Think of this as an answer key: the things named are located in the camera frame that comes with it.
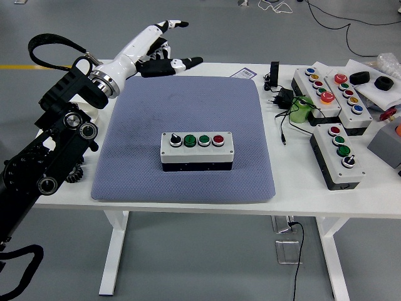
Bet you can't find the black adapter cord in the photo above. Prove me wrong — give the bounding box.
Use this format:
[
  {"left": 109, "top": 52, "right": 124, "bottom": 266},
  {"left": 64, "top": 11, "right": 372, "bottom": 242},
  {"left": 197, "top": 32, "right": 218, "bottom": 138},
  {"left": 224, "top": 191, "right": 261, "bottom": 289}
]
[{"left": 274, "top": 95, "right": 323, "bottom": 147}]

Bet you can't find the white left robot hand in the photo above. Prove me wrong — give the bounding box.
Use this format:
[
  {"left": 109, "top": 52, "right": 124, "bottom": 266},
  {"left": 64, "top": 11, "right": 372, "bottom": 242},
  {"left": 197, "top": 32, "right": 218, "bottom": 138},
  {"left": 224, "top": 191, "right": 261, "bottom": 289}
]
[{"left": 102, "top": 19, "right": 204, "bottom": 86}]

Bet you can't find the clear floor plate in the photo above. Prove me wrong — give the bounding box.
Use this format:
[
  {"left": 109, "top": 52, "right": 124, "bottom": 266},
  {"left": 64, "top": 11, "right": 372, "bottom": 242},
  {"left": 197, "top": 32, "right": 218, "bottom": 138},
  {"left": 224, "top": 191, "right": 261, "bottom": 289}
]
[
  {"left": 275, "top": 240, "right": 304, "bottom": 265},
  {"left": 271, "top": 215, "right": 297, "bottom": 235}
]

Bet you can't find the clear plastic bag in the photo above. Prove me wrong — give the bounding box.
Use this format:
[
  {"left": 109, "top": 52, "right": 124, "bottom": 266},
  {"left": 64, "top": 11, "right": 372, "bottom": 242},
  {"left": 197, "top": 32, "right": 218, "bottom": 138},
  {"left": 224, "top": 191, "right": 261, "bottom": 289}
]
[{"left": 375, "top": 52, "right": 401, "bottom": 81}]

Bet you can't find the small black upright device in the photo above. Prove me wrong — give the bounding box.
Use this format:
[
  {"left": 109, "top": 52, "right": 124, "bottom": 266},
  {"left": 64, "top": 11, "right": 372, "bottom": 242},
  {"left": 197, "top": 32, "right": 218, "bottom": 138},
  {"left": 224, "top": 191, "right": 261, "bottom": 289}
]
[{"left": 269, "top": 61, "right": 280, "bottom": 88}]

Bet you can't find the red emergency knob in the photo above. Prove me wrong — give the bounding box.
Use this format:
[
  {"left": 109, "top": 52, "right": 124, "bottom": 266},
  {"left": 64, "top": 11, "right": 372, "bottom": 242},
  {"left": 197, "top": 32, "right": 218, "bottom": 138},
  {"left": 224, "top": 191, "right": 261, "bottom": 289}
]
[{"left": 379, "top": 106, "right": 398, "bottom": 122}]

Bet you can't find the green frog toy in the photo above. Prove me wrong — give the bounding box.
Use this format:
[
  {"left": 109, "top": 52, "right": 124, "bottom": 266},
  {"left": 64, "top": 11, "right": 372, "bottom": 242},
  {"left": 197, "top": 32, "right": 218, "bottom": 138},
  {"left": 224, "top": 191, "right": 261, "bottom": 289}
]
[{"left": 288, "top": 96, "right": 316, "bottom": 124}]

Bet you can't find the purple-edged label card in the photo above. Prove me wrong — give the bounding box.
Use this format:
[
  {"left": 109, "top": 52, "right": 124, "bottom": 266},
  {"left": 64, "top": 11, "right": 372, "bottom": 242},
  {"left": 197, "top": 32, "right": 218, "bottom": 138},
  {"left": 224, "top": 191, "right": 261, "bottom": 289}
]
[{"left": 231, "top": 68, "right": 256, "bottom": 79}]

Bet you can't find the five-button box, red mushroom button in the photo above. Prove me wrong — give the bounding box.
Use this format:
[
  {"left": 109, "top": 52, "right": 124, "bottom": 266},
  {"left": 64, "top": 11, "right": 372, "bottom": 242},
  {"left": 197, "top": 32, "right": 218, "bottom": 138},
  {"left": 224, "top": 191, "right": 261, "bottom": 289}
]
[{"left": 324, "top": 72, "right": 374, "bottom": 136}]

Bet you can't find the white floor cord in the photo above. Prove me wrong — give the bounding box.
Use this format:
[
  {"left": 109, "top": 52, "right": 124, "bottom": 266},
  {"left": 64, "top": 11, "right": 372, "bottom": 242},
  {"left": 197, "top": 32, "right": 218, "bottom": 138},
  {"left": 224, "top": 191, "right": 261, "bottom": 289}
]
[{"left": 258, "top": 0, "right": 294, "bottom": 15}]

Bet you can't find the yellow floor tape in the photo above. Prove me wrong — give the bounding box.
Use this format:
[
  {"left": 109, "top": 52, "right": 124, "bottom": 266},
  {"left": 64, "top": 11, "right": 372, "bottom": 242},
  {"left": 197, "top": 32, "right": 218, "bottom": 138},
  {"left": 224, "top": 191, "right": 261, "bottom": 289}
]
[{"left": 0, "top": 65, "right": 72, "bottom": 70}]

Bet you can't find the white table leg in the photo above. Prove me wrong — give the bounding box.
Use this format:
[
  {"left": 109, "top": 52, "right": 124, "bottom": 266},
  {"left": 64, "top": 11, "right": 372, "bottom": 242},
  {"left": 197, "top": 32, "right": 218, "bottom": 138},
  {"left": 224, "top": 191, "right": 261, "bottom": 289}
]
[
  {"left": 98, "top": 210, "right": 131, "bottom": 297},
  {"left": 315, "top": 216, "right": 352, "bottom": 301}
]

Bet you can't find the grey control box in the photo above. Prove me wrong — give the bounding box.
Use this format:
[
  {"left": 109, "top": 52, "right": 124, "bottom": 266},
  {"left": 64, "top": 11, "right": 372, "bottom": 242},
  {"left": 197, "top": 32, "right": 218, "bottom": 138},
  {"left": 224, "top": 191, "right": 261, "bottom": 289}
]
[
  {"left": 309, "top": 124, "right": 367, "bottom": 191},
  {"left": 160, "top": 131, "right": 234, "bottom": 172}
]

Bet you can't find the grey box with orange button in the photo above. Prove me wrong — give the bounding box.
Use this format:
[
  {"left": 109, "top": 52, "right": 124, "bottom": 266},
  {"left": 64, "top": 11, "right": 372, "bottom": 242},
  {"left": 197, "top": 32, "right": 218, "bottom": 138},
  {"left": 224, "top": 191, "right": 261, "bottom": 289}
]
[{"left": 367, "top": 115, "right": 401, "bottom": 170}]

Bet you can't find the long black floor cable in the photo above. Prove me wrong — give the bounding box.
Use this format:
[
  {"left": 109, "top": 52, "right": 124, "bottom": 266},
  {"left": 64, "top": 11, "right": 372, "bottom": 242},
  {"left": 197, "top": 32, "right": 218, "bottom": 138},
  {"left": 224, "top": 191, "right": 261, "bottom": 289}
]
[{"left": 305, "top": 0, "right": 401, "bottom": 58}]

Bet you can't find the black floor power cable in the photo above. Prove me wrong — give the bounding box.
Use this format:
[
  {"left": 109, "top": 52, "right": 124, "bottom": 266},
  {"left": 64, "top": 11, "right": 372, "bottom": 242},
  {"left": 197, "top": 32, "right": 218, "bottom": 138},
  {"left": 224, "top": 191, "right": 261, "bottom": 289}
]
[{"left": 288, "top": 221, "right": 306, "bottom": 301}]

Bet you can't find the black foam ring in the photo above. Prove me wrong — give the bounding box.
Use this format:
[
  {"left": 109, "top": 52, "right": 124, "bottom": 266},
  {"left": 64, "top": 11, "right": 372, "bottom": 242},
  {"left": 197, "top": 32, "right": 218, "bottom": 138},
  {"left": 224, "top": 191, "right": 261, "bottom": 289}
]
[
  {"left": 375, "top": 76, "right": 394, "bottom": 92},
  {"left": 349, "top": 71, "right": 370, "bottom": 85}
]

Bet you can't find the black power adapter plug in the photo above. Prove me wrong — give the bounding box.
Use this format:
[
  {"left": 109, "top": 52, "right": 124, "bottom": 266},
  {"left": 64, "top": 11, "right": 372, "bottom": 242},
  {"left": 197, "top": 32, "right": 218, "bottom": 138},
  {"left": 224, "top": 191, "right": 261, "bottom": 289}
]
[{"left": 266, "top": 88, "right": 295, "bottom": 110}]

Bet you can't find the blue-grey padded mat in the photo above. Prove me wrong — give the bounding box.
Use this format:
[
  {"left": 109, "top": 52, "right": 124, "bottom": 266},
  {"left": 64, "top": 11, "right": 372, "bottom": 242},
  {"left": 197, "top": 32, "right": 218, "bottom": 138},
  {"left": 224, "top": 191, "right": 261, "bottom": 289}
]
[{"left": 90, "top": 76, "right": 277, "bottom": 203}]

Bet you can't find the five-button box, lit mushroom button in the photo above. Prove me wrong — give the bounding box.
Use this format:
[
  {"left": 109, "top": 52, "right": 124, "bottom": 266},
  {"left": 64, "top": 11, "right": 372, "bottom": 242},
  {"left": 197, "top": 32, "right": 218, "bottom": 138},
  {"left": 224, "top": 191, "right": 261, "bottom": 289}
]
[{"left": 291, "top": 66, "right": 342, "bottom": 126}]

